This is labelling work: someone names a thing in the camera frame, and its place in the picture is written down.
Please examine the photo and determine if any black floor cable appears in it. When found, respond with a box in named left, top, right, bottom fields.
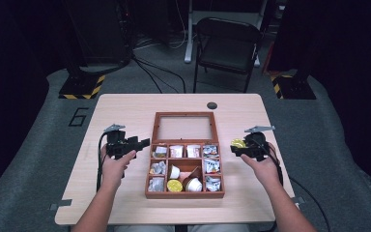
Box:
left=130, top=55, right=187, bottom=95
left=132, top=59, right=164, bottom=95

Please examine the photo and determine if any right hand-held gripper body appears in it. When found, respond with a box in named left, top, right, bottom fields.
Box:
left=243, top=125, right=276, bottom=162

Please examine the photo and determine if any person's left hand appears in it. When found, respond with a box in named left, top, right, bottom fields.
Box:
left=100, top=144, right=137, bottom=193

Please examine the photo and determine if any person's right hand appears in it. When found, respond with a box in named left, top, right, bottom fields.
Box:
left=240, top=142, right=283, bottom=191

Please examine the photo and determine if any left hand-held gripper black cable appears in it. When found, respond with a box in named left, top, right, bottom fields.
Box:
left=96, top=130, right=110, bottom=193

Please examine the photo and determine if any black folding chair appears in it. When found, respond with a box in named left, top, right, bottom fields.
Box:
left=192, top=16, right=263, bottom=94

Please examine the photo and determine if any white coffee capsule cup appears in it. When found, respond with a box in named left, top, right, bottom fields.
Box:
left=185, top=177, right=204, bottom=193
left=169, top=164, right=182, bottom=180

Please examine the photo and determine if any right hand-held gripper black cable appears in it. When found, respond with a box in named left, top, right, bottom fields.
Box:
left=250, top=136, right=331, bottom=232

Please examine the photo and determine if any white cable bundle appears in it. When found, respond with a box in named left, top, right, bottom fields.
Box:
left=134, top=0, right=190, bottom=51

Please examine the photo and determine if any hand-held gripper black cable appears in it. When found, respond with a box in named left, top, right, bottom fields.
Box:
left=250, top=136, right=331, bottom=232
left=96, top=130, right=110, bottom=193

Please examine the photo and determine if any yellow lid coffee capsule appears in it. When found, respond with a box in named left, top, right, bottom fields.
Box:
left=231, top=138, right=247, bottom=150
left=166, top=179, right=184, bottom=193

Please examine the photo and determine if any white red packet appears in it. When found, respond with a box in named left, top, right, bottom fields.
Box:
left=169, top=145, right=185, bottom=159
left=186, top=144, right=201, bottom=159

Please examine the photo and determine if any black stand striped base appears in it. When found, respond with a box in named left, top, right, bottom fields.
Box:
left=58, top=0, right=106, bottom=101
left=269, top=0, right=317, bottom=101

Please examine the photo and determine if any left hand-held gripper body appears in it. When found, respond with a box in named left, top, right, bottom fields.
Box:
left=102, top=123, right=136, bottom=160

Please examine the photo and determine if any black cabinet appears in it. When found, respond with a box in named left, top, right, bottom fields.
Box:
left=61, top=0, right=133, bottom=68

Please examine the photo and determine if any wooden box with glass lid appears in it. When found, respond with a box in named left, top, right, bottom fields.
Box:
left=144, top=111, right=226, bottom=200

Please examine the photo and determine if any white yellow packet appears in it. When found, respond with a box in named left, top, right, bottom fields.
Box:
left=154, top=145, right=168, bottom=159

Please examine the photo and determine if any red board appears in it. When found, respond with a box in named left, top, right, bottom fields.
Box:
left=261, top=41, right=276, bottom=76

